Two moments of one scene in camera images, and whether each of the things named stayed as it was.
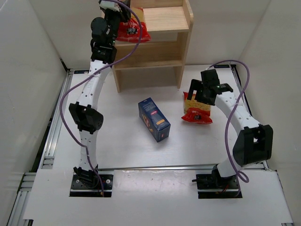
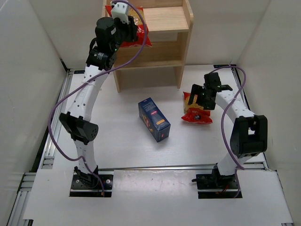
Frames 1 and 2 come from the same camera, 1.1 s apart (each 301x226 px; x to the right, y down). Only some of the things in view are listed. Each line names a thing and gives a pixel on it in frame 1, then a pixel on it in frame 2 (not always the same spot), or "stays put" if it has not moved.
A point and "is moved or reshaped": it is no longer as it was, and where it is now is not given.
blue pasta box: [154, 120] stays put
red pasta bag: [196, 112] stays put
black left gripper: [124, 6] → [131, 29]
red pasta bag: [130, 31] is moved or reshaped
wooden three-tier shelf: [159, 62] stays put
